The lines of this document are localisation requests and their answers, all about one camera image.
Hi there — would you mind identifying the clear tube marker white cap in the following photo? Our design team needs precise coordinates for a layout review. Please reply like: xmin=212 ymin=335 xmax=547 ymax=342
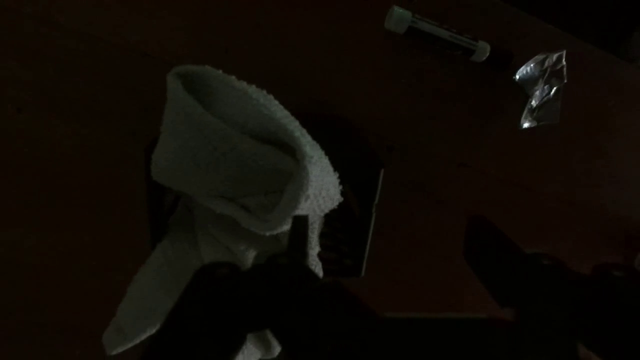
xmin=383 ymin=5 xmax=494 ymax=64

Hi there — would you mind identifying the crumpled clear plastic wrapper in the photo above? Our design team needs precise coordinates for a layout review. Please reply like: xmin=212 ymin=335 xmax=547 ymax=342
xmin=513 ymin=48 xmax=571 ymax=132

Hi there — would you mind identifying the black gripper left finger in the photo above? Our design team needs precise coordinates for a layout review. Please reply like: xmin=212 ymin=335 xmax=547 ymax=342
xmin=156 ymin=216 xmax=383 ymax=360

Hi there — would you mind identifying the white terry towel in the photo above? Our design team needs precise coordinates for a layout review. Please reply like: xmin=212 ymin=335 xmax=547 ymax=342
xmin=101 ymin=63 xmax=349 ymax=360

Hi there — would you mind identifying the black box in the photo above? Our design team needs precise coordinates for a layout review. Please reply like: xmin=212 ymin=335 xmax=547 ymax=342
xmin=147 ymin=119 xmax=391 ymax=283

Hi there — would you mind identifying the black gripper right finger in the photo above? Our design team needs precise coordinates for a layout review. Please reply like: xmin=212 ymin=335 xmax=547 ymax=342
xmin=462 ymin=216 xmax=606 ymax=360

